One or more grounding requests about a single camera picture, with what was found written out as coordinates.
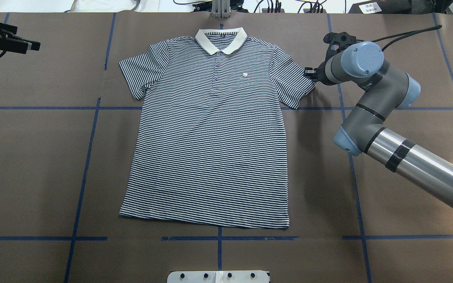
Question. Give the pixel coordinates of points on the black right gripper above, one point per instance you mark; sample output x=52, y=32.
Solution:
x=320, y=72

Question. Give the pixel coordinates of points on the navy white striped polo shirt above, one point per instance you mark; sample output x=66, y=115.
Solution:
x=211, y=145

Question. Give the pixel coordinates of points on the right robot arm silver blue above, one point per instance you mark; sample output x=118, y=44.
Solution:
x=386, y=88

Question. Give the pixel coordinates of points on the aluminium camera mast profile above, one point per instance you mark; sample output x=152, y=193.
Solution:
x=221, y=9

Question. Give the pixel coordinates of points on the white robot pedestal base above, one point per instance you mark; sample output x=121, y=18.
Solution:
x=220, y=276

